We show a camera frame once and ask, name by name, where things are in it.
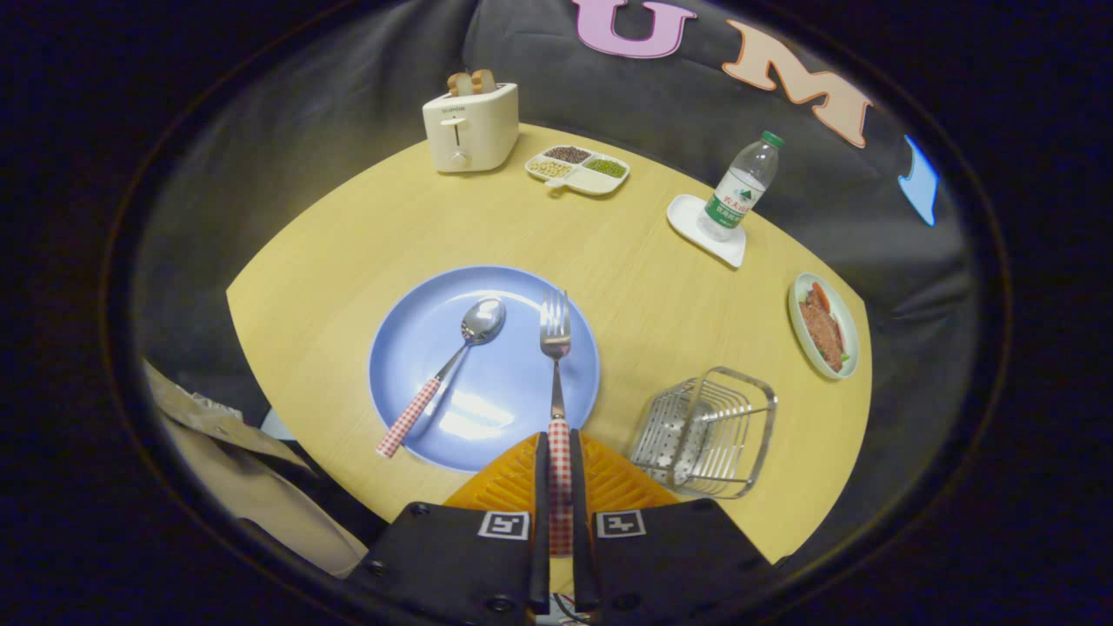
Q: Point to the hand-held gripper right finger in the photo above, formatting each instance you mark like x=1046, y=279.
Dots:
x=581, y=522

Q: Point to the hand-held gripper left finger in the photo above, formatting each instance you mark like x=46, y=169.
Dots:
x=540, y=522

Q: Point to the blue plate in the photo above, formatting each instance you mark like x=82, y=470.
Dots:
x=504, y=391

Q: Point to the person's beige clothing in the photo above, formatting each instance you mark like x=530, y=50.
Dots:
x=252, y=487

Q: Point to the sliced red meat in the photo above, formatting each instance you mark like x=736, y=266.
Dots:
x=822, y=330

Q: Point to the white square coaster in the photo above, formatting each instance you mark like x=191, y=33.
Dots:
x=687, y=222

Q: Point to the pale green oval plate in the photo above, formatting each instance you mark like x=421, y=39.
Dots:
x=848, y=335

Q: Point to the white divided dish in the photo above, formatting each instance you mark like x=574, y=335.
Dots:
x=591, y=183

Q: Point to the pile of yellow beans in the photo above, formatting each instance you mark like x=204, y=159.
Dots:
x=549, y=168

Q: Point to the pile of green beans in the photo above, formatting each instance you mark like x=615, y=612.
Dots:
x=606, y=167

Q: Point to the clear water bottle green cap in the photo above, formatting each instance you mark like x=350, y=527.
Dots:
x=735, y=196

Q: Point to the pile of brown beans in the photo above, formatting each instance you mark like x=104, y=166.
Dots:
x=567, y=154

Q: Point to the cream toaster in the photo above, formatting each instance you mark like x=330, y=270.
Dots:
x=469, y=130

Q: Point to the toast slice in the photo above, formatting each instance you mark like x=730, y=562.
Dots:
x=461, y=84
x=483, y=81

